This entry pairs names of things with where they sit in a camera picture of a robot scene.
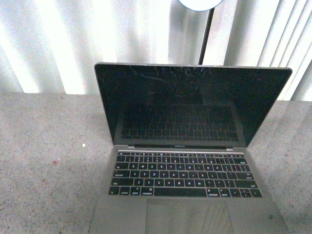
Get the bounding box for grey laptop with black keyboard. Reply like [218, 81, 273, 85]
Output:
[90, 63, 292, 234]

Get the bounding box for blue desk lamp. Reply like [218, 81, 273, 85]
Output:
[179, 0, 223, 65]

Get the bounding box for white curtain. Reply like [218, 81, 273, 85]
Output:
[0, 0, 312, 101]

